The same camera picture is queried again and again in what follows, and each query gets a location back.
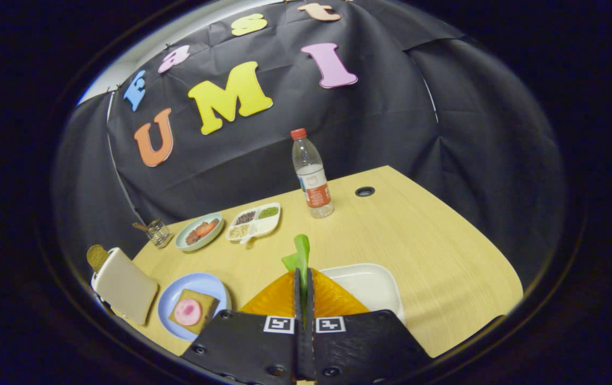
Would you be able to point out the pink ham slice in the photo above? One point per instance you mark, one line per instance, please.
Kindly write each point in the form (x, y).
(187, 312)

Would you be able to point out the black backdrop cloth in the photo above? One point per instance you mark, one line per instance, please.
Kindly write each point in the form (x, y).
(391, 107)

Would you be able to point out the clear red-capped water bottle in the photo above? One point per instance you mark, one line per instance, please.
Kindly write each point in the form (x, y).
(314, 187)

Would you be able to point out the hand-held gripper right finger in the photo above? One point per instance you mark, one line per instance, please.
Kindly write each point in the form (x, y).
(365, 347)

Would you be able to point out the white divided condiment tray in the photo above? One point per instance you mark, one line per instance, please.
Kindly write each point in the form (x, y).
(266, 227)

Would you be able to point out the red tomato slice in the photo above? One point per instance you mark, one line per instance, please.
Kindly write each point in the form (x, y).
(205, 228)

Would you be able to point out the pale green round plate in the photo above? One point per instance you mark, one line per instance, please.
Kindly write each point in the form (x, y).
(211, 239)

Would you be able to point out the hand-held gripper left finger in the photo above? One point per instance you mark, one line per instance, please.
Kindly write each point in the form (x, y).
(247, 347)

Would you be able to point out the white toaster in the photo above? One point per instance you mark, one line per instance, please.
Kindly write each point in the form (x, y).
(124, 286)

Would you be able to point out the green lettuce leaf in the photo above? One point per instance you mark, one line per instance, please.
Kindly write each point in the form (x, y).
(300, 256)

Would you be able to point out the brown meat patty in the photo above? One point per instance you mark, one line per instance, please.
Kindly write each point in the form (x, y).
(192, 238)

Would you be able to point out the blue round plate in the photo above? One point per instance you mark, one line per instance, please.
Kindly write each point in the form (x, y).
(177, 294)

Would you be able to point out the white square plate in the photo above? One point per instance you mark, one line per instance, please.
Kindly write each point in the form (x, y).
(370, 286)

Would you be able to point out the brown bread slice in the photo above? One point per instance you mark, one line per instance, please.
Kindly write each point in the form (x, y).
(207, 302)
(96, 258)

